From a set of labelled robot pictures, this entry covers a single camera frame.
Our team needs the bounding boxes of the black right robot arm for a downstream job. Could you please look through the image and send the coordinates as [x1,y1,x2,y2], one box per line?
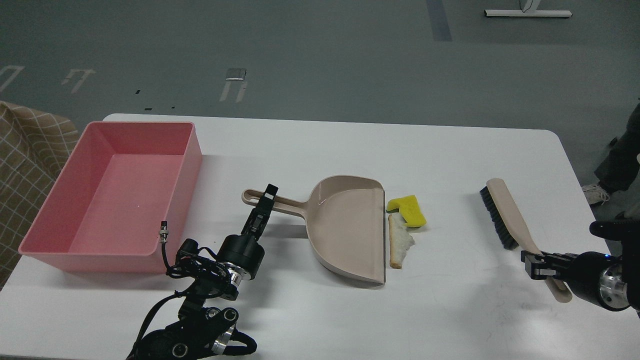
[520,219,640,312]

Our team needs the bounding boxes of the yellow green sponge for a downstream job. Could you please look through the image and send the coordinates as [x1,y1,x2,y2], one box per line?
[385,194,427,228]

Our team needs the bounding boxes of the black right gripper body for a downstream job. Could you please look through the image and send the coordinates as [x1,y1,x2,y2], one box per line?
[570,251,613,306]

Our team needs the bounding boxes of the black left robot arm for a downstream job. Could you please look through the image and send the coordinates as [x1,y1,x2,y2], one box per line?
[128,184,278,360]

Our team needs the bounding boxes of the white bread slice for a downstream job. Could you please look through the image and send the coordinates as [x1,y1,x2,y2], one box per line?
[387,213,415,269]

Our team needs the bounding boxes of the beige plastic dustpan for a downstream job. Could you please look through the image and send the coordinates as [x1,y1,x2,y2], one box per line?
[271,175,386,286]

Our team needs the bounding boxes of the silver floor plate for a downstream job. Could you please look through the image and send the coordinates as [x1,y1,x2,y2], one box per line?
[225,68,247,81]

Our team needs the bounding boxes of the person in grey clothes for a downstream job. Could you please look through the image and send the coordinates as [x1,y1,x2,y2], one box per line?
[582,104,640,206]

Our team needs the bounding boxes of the white stand base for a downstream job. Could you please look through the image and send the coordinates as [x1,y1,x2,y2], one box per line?
[484,0,573,19]

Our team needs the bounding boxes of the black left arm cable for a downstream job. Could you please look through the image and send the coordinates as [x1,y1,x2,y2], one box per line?
[130,221,233,351]

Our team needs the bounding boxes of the beige hand brush black bristles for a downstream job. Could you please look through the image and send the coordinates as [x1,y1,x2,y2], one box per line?
[479,178,573,303]

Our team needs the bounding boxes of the beige checkered cloth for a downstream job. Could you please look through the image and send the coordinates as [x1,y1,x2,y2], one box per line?
[0,101,79,286]

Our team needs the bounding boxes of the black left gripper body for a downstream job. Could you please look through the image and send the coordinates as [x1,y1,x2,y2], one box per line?
[217,234,265,280]

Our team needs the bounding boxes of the pink plastic bin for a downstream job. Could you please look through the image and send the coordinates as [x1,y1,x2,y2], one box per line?
[18,121,202,274]

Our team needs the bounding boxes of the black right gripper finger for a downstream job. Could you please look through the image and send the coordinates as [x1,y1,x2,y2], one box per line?
[520,250,579,273]
[525,262,576,282]

